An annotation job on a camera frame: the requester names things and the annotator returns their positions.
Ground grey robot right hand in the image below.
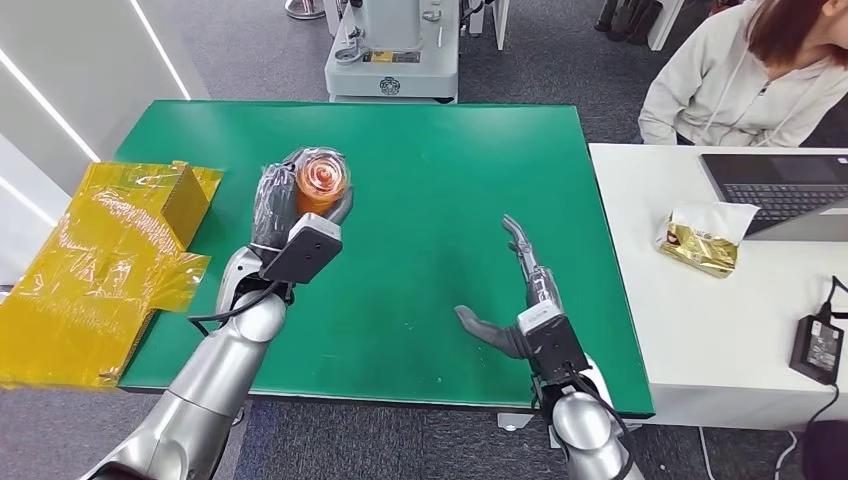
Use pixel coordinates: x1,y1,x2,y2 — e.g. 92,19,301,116
454,214,564,360

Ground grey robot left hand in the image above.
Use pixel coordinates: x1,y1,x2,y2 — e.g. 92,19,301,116
250,158,354,258

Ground orange plastic bottle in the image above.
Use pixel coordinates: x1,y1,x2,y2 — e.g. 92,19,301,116
283,146,351,218

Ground grey table foot plate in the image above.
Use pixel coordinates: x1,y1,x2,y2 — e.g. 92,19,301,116
496,411,537,434

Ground green table mat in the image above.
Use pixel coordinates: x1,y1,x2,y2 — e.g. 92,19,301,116
117,99,657,419

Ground grey machine base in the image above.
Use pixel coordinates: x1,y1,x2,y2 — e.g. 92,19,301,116
323,0,460,104

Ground white desk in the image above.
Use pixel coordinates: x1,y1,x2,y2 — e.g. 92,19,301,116
588,143,848,433

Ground chrome stand base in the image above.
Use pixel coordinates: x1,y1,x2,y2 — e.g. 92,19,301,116
284,0,326,21

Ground yellow taped cardboard box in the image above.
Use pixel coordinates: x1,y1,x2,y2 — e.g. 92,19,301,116
0,160,225,391

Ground gold snack packet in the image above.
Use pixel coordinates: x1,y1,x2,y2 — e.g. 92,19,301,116
655,201,761,280

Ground white furniture panel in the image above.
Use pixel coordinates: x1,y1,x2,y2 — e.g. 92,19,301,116
465,0,511,52

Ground grey laptop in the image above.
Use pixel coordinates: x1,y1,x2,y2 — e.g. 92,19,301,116
699,153,848,244

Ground black power adapter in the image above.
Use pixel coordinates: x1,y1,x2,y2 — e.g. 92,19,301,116
789,314,846,388

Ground person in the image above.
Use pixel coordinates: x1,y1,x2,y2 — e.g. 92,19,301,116
637,0,848,148

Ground black shoes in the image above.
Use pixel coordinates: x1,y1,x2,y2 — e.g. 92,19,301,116
594,0,664,48

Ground white furniture leg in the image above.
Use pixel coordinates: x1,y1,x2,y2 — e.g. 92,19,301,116
647,0,687,53

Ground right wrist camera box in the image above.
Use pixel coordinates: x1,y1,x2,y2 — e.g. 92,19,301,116
516,299,591,386

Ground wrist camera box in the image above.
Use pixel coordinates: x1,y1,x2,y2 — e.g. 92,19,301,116
259,213,344,286
516,299,591,386

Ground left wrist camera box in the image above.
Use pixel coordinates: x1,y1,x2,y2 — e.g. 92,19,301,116
259,213,344,286

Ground white cable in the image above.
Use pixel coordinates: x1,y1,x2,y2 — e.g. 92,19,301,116
775,432,801,480

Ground black adapter cable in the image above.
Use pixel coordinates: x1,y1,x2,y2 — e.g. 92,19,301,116
804,275,848,432

